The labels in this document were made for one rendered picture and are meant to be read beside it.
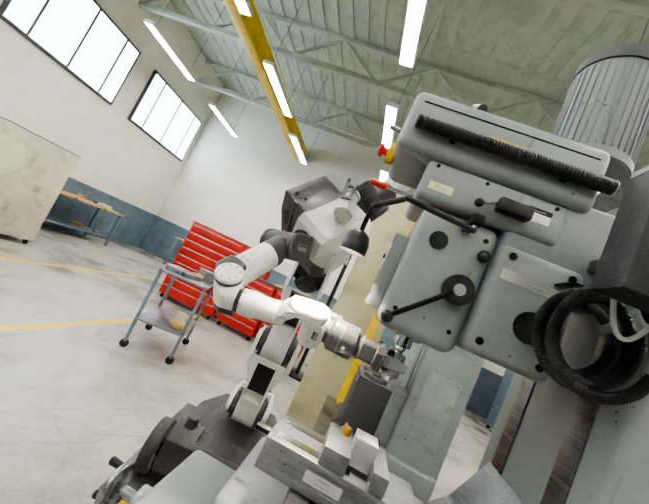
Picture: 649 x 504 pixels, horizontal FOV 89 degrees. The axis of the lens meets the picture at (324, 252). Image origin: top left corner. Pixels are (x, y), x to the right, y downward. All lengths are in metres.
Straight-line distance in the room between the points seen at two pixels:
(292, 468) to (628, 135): 1.09
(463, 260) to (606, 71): 0.61
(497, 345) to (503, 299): 0.10
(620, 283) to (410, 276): 0.38
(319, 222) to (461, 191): 0.51
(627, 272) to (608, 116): 0.53
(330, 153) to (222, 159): 3.63
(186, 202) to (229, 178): 1.64
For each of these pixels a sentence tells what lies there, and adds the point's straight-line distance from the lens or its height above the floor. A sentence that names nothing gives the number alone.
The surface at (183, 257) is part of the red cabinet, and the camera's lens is 6.30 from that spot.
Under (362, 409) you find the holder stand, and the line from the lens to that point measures 1.25.
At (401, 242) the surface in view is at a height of 1.53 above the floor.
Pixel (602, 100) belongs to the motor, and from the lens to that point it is 1.13.
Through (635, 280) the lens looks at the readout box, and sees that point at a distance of 0.66.
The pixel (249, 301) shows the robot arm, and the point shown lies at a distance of 0.89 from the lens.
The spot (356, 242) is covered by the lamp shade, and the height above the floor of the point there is 1.47.
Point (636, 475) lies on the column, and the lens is 0.86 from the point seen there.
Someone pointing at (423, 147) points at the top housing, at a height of 1.74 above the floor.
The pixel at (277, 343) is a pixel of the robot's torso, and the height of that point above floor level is 1.04.
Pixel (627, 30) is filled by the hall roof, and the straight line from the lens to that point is 6.73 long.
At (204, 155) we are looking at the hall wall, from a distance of 12.26.
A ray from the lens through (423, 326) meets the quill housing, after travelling 0.81.
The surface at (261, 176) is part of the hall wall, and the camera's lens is 11.21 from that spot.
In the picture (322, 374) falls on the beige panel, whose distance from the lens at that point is 2.69.
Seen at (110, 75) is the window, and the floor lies 3.69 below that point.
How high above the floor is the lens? 1.33
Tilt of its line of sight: 6 degrees up
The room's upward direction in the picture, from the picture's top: 25 degrees clockwise
